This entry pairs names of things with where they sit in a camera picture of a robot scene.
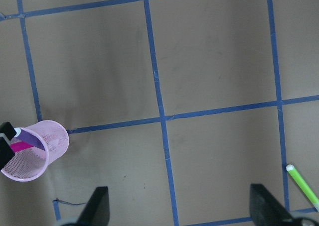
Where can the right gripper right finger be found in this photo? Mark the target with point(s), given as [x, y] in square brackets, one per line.
[266, 210]

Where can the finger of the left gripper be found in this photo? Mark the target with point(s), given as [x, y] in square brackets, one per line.
[6, 152]
[7, 129]

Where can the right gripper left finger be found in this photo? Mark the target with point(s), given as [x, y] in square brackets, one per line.
[96, 211]

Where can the pink pen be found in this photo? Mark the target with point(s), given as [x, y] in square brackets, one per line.
[20, 146]

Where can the purple pen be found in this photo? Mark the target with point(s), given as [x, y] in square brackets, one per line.
[28, 138]

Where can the pink mesh cup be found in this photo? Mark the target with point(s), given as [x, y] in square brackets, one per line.
[31, 163]

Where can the green pen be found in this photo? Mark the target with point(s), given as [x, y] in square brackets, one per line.
[303, 185]

